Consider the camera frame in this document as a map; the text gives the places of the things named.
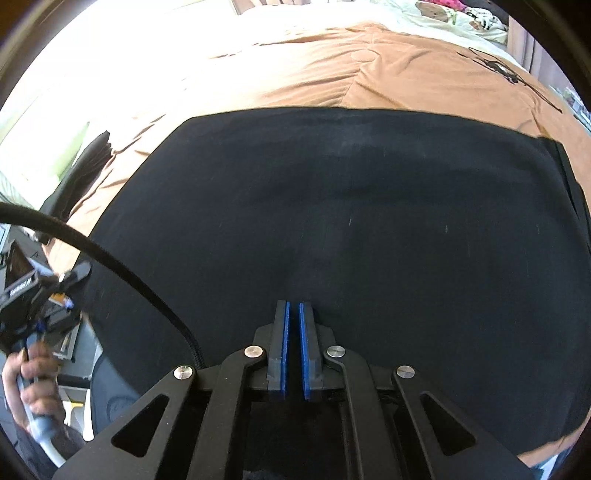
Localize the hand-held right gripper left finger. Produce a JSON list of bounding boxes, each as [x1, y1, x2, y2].
[[53, 301, 290, 480]]

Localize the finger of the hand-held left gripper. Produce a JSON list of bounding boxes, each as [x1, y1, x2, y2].
[[55, 261, 92, 289], [48, 308, 83, 342]]

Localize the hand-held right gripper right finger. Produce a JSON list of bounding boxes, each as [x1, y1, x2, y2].
[[298, 301, 536, 480]]

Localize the black pants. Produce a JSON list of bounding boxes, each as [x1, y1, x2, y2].
[[39, 130, 112, 220], [85, 106, 591, 480]]

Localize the person's left hand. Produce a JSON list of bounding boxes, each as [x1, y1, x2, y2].
[[2, 344, 61, 432]]

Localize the person's leg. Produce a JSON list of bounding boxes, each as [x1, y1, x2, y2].
[[88, 323, 148, 439]]

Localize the bed with peach duvet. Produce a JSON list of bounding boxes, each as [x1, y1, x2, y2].
[[28, 21, 591, 474]]

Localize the brown teddy bear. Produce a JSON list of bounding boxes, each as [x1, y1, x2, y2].
[[414, 0, 455, 21]]

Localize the white nightstand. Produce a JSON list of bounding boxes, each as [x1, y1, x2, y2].
[[558, 83, 591, 125]]

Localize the black white spotted plush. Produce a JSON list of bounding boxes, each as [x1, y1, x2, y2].
[[455, 7, 502, 33]]

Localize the pink curtain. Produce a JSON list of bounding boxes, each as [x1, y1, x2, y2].
[[508, 14, 550, 77]]

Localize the black braided cable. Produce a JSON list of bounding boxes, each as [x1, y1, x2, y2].
[[0, 202, 204, 370]]

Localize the black earphone cable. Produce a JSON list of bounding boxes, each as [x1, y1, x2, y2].
[[457, 46, 564, 114]]

